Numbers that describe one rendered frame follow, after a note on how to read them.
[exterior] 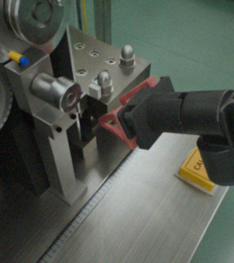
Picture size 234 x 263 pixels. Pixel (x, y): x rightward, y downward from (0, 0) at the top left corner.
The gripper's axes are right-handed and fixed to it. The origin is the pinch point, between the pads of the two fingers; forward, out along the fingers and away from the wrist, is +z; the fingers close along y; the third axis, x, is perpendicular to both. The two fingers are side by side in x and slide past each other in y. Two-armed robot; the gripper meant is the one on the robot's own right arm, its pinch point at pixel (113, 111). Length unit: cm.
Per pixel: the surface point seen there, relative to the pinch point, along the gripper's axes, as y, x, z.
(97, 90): 4.3, 1.6, 7.0
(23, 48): -8.6, 15.5, -0.2
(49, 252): -19.8, -15.6, 7.9
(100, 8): 71, 3, 66
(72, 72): -0.2, 7.9, 5.1
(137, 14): 196, -34, 153
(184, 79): 141, -72, 87
